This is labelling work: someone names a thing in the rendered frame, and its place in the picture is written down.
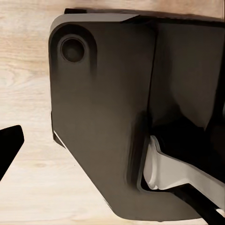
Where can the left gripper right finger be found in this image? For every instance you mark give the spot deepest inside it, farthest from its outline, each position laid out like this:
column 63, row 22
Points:
column 217, row 139

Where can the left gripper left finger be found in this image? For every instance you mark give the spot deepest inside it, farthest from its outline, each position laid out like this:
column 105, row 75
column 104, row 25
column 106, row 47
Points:
column 11, row 140

